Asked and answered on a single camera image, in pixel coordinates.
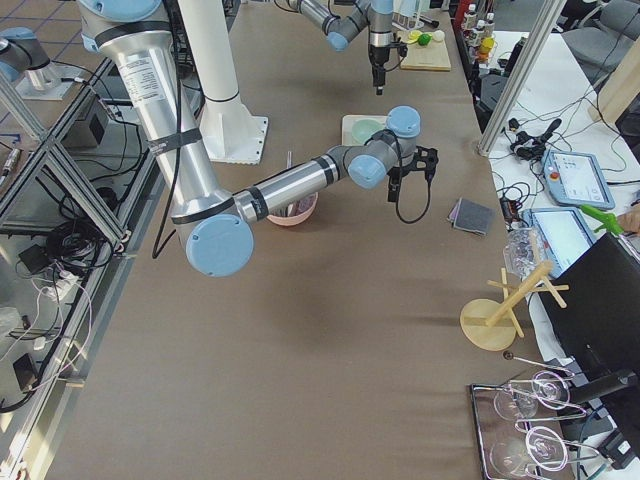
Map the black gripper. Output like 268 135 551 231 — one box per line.
368 34 407 95
387 146 439 203

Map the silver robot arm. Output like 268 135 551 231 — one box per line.
78 1 437 277
274 0 408 96

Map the green bowl on tray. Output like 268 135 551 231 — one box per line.
351 118 384 145

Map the cream rabbit serving tray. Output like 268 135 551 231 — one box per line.
341 115 387 146

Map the lemon slice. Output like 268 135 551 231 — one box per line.
406 30 422 44

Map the bamboo cutting board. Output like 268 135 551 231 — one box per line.
400 40 451 71

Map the green lime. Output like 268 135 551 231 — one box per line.
417 33 432 46

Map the grey folded cloth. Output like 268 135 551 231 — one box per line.
448 198 495 236

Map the pink bowl with ice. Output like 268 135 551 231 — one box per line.
267 193 319 227

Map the blue teach pendant far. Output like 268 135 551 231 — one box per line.
541 149 615 211

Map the blue teach pendant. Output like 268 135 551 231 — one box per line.
541 149 615 211
521 207 596 278

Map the blue teach pendant near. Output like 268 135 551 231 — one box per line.
521 207 596 278

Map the wooden cup rack stand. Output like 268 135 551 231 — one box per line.
460 258 569 351

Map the black monitor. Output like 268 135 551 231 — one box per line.
543 233 639 380

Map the wine glass upper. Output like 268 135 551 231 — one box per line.
493 370 569 420

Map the wine glass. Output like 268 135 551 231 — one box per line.
493 370 569 420
489 426 569 479

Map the black glass holder tray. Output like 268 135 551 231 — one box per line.
470 384 602 479

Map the wine glass lower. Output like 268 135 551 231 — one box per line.
489 426 569 479

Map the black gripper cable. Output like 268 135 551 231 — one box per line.
394 164 437 225

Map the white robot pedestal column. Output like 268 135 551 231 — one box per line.
178 0 268 165

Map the aluminium frame post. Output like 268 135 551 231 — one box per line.
477 0 566 157

